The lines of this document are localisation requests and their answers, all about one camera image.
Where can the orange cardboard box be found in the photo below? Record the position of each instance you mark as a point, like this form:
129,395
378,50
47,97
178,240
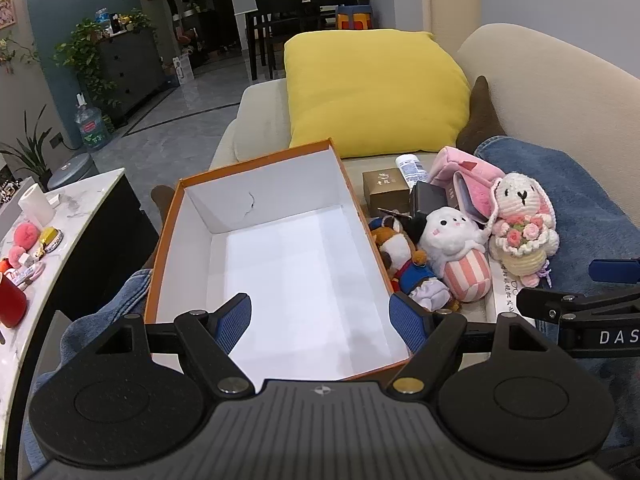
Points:
287,230

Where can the dark grey cabinet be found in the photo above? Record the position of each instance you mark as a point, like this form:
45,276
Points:
131,62

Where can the gold small box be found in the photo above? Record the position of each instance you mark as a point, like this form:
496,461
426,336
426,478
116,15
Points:
385,189

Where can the left jeans leg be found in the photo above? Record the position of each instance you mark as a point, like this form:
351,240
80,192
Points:
130,299

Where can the white marble coffee table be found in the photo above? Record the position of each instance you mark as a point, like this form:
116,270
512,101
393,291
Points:
74,206

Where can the potted leaf plant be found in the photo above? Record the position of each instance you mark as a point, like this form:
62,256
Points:
29,151

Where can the grey round stool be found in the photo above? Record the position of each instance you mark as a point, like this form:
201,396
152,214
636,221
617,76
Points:
79,167

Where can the red cup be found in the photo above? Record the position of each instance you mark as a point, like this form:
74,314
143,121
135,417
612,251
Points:
13,303

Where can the jeans leg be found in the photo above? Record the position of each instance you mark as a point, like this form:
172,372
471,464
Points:
130,299
590,226

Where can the crochet bunny plush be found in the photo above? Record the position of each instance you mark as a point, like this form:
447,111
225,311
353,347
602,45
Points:
521,229

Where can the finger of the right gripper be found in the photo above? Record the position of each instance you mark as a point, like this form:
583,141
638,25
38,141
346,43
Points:
547,305
625,271

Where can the dining table with chairs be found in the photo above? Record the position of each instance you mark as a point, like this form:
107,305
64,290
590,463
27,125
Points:
274,21

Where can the brown bear sailor plush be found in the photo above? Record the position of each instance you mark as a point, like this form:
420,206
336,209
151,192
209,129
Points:
407,267

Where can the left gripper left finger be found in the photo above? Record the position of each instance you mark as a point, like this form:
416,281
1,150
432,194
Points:
206,340

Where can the white paper roll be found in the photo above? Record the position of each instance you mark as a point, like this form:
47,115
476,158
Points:
36,207

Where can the white dog plush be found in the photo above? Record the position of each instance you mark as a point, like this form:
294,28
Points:
456,250

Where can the pink fluffy ball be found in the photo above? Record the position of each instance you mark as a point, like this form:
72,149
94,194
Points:
26,235

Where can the white tube bottle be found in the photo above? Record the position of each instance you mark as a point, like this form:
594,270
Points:
411,169

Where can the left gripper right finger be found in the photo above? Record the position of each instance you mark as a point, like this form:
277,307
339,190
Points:
434,341

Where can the yellow cushion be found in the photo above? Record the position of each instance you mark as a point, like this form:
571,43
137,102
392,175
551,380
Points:
374,92

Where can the brown sock left foot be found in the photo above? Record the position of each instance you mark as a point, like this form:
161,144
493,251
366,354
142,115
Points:
162,196

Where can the trailing green plant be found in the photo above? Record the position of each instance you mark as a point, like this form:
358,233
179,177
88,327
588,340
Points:
80,53

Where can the right jeans leg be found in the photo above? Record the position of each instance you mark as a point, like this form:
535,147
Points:
590,226

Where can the pink fabric pouch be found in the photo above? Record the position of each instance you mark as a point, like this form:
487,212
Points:
467,181

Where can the water jug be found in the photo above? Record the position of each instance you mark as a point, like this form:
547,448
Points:
91,125

